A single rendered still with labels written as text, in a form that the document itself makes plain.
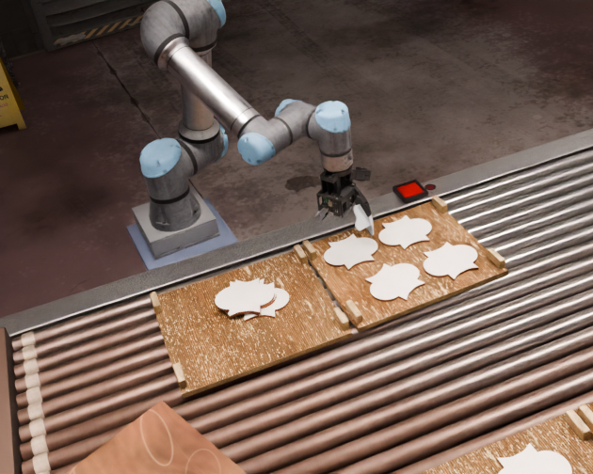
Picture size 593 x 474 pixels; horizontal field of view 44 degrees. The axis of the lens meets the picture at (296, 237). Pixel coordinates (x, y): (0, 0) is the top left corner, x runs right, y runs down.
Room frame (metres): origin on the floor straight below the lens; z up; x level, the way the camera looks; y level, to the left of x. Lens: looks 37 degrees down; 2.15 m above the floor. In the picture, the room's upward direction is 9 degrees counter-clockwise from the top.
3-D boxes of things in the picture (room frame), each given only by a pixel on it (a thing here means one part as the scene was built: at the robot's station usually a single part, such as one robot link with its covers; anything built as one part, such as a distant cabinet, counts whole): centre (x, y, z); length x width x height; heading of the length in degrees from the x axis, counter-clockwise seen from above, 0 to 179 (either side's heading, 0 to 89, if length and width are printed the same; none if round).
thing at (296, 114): (1.54, -0.04, 1.31); 0.11 x 0.11 x 0.08; 43
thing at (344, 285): (1.44, -0.26, 0.93); 0.41 x 0.35 x 0.02; 107
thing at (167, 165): (1.78, 0.33, 1.10); 0.13 x 0.12 x 0.14; 133
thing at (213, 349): (1.31, 0.15, 0.93); 0.41 x 0.35 x 0.02; 105
